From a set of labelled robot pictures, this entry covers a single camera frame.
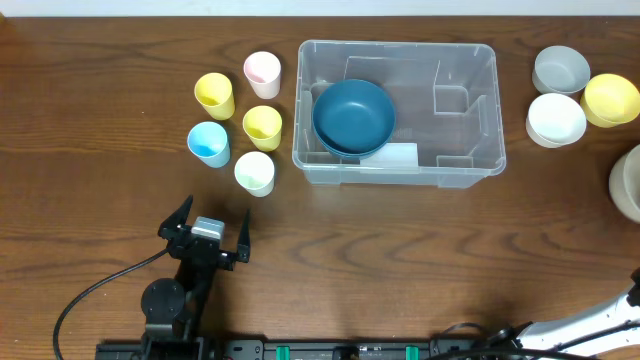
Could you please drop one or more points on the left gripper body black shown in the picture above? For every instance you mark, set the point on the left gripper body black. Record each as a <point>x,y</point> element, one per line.
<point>201,248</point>

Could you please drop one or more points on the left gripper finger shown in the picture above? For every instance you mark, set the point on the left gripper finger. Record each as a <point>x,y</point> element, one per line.
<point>172,226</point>
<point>243,249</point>

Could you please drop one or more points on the dark blue large bowl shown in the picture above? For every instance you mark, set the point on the dark blue large bowl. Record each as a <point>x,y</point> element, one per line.
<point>353,145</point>

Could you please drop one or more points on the white small bowl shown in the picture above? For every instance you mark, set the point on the white small bowl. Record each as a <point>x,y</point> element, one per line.
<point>555,120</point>

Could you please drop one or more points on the beige large bowl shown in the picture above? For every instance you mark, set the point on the beige large bowl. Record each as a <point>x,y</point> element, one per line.
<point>624,184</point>

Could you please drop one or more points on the yellow small bowl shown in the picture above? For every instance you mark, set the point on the yellow small bowl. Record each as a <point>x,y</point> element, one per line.
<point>610,100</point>

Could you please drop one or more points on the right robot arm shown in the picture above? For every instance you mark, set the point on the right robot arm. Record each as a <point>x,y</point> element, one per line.
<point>605,327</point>

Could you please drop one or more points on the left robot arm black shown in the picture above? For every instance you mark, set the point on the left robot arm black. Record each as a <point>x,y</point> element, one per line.
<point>173,306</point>

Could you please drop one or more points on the clear plastic storage container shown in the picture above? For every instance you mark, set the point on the clear plastic storage container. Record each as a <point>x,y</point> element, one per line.
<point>447,101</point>

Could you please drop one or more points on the pale green plastic cup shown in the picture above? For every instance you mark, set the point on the pale green plastic cup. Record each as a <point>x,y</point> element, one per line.
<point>255,172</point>

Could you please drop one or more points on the light blue plastic cup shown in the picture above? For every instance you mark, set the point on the light blue plastic cup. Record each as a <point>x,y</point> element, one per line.
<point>209,142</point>

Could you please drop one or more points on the yellow plastic cup near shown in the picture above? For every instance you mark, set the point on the yellow plastic cup near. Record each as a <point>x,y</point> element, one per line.
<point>263,125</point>

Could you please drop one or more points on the yellow plastic cup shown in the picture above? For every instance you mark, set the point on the yellow plastic cup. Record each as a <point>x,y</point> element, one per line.
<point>214,93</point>
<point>263,125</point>

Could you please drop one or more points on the yellow plastic cup far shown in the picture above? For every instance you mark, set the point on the yellow plastic cup far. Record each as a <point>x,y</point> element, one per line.
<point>214,93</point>

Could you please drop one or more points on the pink plastic cup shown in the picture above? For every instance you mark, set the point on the pink plastic cup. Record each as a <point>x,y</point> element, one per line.
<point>263,72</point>

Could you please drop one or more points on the grey small bowl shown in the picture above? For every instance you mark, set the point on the grey small bowl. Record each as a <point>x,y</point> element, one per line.
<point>560,69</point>

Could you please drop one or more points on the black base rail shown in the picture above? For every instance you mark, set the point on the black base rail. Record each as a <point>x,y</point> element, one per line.
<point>253,349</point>

